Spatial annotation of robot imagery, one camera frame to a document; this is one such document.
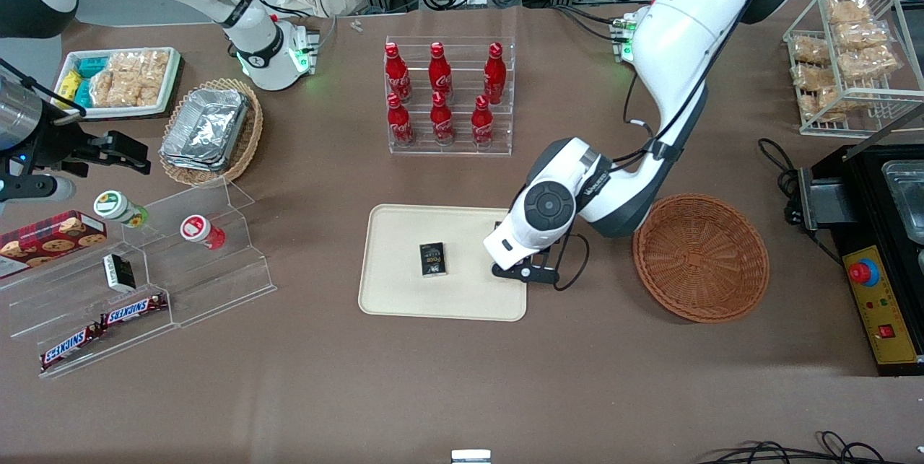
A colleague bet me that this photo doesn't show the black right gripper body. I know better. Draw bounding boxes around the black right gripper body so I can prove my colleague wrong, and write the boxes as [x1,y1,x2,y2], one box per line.
[23,100,110,178]

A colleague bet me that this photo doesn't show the white rectangular snack tray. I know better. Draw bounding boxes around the white rectangular snack tray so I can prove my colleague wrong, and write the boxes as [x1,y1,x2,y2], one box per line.
[53,47,182,121]

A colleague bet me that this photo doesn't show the cream plastic tray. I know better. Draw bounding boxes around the cream plastic tray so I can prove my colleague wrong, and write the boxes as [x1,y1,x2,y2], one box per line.
[359,204,528,322]

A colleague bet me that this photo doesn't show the light wicker basket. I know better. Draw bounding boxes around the light wicker basket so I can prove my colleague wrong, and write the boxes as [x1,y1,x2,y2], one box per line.
[159,78,264,187]

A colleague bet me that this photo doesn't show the red-brown wicker basket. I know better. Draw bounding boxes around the red-brown wicker basket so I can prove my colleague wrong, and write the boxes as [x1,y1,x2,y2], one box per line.
[632,193,770,324]

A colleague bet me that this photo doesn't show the green lid cup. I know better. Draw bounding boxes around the green lid cup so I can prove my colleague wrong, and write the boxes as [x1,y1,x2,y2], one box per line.
[93,191,149,228]

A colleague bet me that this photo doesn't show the clear rice cracker bag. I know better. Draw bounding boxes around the clear rice cracker bag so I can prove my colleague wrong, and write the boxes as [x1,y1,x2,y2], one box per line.
[108,51,171,107]
[90,70,142,108]

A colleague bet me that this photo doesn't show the stack of foil trays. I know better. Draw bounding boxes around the stack of foil trays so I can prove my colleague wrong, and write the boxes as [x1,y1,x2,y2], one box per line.
[160,87,250,172]

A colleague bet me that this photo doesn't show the red cookie box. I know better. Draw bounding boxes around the red cookie box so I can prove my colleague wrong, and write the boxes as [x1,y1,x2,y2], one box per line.
[0,211,108,279]

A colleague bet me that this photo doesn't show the red lid cup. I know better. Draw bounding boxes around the red lid cup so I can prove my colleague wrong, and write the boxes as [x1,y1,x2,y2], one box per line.
[180,214,226,250]

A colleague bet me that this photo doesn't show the small black card box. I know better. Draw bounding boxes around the small black card box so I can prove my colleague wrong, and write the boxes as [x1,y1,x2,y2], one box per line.
[419,242,448,278]

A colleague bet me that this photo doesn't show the black and white small box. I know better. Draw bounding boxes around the black and white small box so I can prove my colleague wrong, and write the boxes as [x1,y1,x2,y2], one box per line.
[103,253,136,294]

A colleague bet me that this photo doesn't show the clear acrylic bottle rack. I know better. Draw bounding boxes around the clear acrylic bottle rack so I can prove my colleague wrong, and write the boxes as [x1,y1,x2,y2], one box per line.
[385,36,516,157]

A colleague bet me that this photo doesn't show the snickers chocolate bar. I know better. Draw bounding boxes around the snickers chocolate bar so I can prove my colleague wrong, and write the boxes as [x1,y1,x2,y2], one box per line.
[39,325,106,372]
[100,293,170,328]

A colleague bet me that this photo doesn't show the clear acrylic stepped shelf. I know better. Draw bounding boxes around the clear acrylic stepped shelf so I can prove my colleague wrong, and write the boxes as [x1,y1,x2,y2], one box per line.
[0,177,278,379]

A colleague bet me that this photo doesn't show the red cola bottle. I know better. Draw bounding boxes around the red cola bottle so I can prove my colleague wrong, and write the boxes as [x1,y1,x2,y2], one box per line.
[483,42,507,105]
[385,42,413,104]
[429,42,453,101]
[387,93,417,147]
[471,95,495,149]
[430,92,456,146]

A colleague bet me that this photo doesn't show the red emergency stop button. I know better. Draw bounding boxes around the red emergency stop button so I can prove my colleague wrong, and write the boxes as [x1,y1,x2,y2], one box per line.
[849,260,881,288]

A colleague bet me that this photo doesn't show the bagged fried snack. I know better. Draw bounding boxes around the bagged fried snack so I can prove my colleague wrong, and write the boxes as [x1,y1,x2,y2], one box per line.
[792,64,838,90]
[827,0,875,25]
[790,37,832,65]
[834,20,893,51]
[837,45,900,80]
[803,86,854,123]

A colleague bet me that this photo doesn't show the black counter appliance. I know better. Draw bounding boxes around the black counter appliance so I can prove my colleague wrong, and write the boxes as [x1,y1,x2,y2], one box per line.
[798,100,924,257]

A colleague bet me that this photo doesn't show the yellow control box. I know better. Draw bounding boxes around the yellow control box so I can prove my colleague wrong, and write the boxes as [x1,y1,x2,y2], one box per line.
[843,245,924,365]

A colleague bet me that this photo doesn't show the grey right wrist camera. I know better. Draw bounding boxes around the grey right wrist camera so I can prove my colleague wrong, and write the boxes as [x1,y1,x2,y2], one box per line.
[0,174,77,205]

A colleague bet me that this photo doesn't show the black appliance power cable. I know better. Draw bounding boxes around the black appliance power cable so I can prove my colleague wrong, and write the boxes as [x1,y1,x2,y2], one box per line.
[758,138,803,225]

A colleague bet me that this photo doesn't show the black floor cables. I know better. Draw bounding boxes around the black floor cables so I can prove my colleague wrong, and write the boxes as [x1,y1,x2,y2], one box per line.
[697,431,924,464]

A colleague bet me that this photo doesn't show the white wire rack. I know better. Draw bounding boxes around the white wire rack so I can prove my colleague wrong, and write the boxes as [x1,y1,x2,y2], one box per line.
[783,0,924,137]

